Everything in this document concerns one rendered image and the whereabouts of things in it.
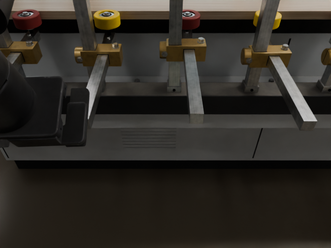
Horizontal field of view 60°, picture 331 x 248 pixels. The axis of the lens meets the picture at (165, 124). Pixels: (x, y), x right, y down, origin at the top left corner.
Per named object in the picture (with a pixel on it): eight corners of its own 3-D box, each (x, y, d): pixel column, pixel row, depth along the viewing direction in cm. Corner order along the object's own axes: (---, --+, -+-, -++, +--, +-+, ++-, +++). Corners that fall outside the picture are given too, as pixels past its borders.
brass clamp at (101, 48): (121, 67, 86) (119, 52, 82) (76, 67, 86) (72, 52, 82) (123, 57, 90) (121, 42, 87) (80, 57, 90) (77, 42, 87)
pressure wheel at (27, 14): (20, 52, 93) (7, 17, 85) (27, 41, 99) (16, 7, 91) (45, 52, 93) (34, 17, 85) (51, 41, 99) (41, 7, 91)
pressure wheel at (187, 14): (170, 43, 98) (170, 9, 90) (191, 39, 100) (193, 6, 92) (179, 54, 92) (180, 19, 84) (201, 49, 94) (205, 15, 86)
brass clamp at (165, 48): (205, 62, 85) (207, 46, 81) (159, 62, 85) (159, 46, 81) (203, 52, 89) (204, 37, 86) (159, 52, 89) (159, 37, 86)
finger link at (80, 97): (49, 116, 38) (15, 79, 30) (102, 114, 39) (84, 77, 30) (42, 166, 36) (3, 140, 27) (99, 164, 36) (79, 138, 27)
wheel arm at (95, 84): (92, 132, 65) (89, 117, 62) (77, 132, 65) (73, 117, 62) (116, 43, 97) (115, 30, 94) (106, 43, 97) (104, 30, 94)
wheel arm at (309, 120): (312, 133, 65) (319, 119, 62) (297, 133, 65) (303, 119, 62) (263, 44, 97) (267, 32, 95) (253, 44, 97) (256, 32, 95)
